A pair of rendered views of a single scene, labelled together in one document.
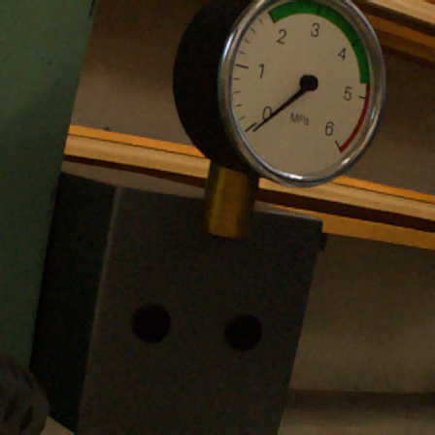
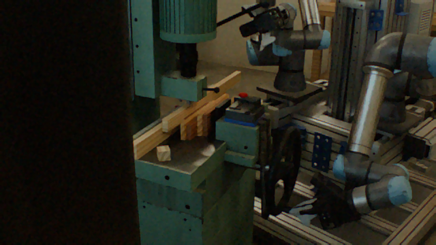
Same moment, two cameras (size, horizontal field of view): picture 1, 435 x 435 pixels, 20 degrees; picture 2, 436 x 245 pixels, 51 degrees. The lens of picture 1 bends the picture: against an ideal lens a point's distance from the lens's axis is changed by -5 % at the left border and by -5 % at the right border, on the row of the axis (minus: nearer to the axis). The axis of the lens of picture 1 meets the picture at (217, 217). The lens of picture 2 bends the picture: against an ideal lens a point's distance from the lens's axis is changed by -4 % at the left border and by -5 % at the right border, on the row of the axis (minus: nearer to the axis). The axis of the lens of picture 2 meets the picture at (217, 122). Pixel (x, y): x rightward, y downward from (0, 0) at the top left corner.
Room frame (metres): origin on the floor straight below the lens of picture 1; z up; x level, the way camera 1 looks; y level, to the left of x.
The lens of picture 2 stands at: (-0.91, 0.96, 1.54)
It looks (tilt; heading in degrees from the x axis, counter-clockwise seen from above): 23 degrees down; 331
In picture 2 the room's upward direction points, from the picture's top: 1 degrees clockwise
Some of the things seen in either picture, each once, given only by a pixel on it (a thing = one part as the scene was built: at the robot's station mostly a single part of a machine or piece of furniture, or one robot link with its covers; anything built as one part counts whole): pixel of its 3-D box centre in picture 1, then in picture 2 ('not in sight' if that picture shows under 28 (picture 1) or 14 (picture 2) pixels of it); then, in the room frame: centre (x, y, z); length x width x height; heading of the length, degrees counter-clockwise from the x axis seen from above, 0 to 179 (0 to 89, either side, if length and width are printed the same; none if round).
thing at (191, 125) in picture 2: not in sight; (206, 118); (0.37, 0.28, 0.93); 0.25 x 0.02 x 0.05; 125
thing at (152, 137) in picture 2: not in sight; (185, 115); (0.42, 0.33, 0.93); 0.60 x 0.02 x 0.05; 125
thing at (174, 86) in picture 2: not in sight; (183, 87); (0.42, 0.33, 1.03); 0.14 x 0.07 x 0.09; 35
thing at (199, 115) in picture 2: not in sight; (213, 113); (0.36, 0.25, 0.94); 0.20 x 0.02 x 0.08; 125
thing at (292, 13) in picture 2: not in sight; (283, 14); (0.51, -0.12, 1.21); 0.11 x 0.08 x 0.09; 125
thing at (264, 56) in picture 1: (268, 108); not in sight; (0.38, -0.01, 0.65); 0.06 x 0.04 x 0.08; 125
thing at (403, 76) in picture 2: not in sight; (395, 77); (0.27, -0.51, 0.98); 0.13 x 0.12 x 0.14; 31
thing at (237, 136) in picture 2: not in sight; (244, 130); (0.25, 0.21, 0.92); 0.15 x 0.13 x 0.09; 125
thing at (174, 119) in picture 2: not in sight; (206, 97); (0.47, 0.22, 0.95); 0.55 x 0.02 x 0.04; 125
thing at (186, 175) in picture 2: not in sight; (219, 137); (0.32, 0.25, 0.87); 0.61 x 0.30 x 0.06; 125
